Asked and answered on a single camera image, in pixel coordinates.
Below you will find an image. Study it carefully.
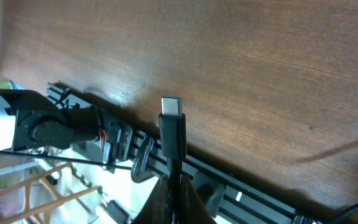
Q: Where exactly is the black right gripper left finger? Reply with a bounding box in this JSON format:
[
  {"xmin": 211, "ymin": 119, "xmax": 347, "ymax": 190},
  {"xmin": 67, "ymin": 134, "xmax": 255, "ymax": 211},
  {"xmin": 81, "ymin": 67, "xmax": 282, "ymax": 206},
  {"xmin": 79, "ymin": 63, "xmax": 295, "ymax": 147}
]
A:
[{"xmin": 132, "ymin": 175, "xmax": 173, "ymax": 224}]

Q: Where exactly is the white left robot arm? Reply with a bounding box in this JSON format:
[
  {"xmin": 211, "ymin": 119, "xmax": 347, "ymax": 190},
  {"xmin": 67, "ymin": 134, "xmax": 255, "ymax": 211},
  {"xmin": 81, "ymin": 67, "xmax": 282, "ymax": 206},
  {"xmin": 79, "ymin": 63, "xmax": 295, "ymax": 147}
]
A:
[{"xmin": 0, "ymin": 89, "xmax": 133, "ymax": 170}]

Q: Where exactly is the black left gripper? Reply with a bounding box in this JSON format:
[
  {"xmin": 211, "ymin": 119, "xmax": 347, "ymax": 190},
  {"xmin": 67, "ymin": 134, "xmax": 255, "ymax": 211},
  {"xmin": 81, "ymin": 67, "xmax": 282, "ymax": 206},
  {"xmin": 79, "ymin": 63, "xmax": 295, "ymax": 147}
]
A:
[{"xmin": 96, "ymin": 107, "xmax": 133, "ymax": 173}]

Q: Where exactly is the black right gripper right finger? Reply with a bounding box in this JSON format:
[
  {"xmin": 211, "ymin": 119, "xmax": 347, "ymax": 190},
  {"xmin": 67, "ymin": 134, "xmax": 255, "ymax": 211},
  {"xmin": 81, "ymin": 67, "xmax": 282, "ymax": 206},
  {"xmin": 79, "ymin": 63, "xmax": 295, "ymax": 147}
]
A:
[{"xmin": 178, "ymin": 175, "xmax": 216, "ymax": 224}]

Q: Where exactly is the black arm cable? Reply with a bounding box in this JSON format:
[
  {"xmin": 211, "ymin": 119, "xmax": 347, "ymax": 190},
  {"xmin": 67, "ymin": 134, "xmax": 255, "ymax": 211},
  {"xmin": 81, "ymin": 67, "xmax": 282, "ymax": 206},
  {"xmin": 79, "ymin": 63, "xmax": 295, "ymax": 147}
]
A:
[
  {"xmin": 0, "ymin": 151, "xmax": 133, "ymax": 171},
  {"xmin": 329, "ymin": 195, "xmax": 358, "ymax": 224}
]

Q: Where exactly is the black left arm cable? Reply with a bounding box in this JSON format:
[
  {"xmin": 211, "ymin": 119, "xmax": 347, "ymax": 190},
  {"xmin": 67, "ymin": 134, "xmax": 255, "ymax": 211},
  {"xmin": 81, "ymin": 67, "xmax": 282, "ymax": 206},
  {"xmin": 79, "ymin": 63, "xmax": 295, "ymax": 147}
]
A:
[{"xmin": 0, "ymin": 151, "xmax": 133, "ymax": 171}]

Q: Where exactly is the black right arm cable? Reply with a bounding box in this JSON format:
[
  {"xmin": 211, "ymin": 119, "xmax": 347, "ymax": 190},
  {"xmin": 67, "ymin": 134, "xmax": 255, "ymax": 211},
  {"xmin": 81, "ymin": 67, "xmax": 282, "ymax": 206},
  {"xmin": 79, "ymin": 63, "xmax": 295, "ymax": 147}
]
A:
[{"xmin": 329, "ymin": 195, "xmax": 358, "ymax": 224}]

